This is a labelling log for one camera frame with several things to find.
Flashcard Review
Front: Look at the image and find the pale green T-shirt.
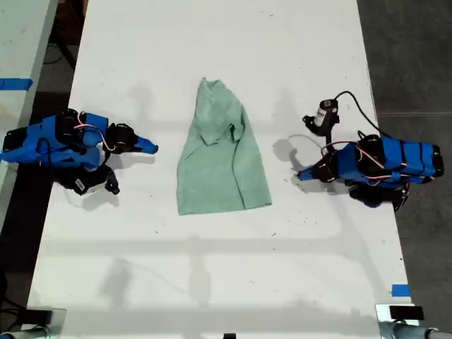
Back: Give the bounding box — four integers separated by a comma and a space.
176, 76, 273, 216

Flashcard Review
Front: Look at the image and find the blue tape strip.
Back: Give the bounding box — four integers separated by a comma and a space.
391, 283, 412, 298
0, 78, 34, 91

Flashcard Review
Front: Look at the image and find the white side table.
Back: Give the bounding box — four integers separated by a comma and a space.
0, 0, 59, 229

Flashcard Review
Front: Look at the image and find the small black box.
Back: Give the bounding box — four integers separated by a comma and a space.
25, 309, 54, 324
388, 305, 425, 321

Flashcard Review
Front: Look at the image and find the grey metal pipe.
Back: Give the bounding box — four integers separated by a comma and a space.
0, 326, 51, 339
379, 320, 452, 339

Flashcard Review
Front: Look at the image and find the black camera box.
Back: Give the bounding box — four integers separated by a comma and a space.
52, 165, 121, 196
302, 99, 340, 137

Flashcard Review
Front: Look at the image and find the black camera cable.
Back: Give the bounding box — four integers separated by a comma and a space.
333, 90, 393, 139

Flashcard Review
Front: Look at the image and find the black floor cable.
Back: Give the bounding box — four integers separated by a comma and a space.
44, 41, 78, 71

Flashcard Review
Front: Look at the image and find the metal table bracket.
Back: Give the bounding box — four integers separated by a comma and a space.
374, 303, 420, 339
20, 307, 67, 330

